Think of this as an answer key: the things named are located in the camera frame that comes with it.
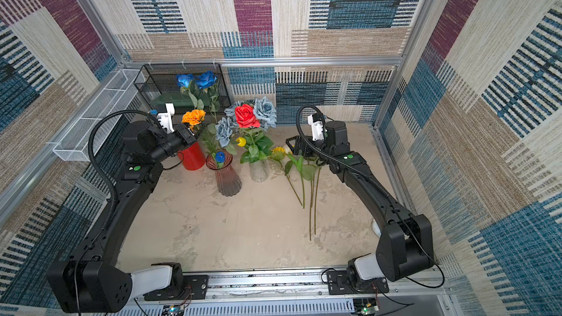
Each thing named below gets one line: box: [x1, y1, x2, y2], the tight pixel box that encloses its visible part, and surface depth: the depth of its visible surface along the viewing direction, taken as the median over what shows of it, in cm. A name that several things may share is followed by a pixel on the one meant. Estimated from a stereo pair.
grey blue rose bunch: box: [214, 95, 278, 151], surface depth 75 cm
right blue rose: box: [195, 70, 218, 90], surface depth 74 cm
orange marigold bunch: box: [181, 108, 207, 131], surface depth 68 cm
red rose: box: [234, 103, 261, 129], surface depth 69 cm
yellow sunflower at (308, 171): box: [301, 164, 317, 181], surface depth 102 cm
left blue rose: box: [176, 73, 194, 89], surface depth 76 cm
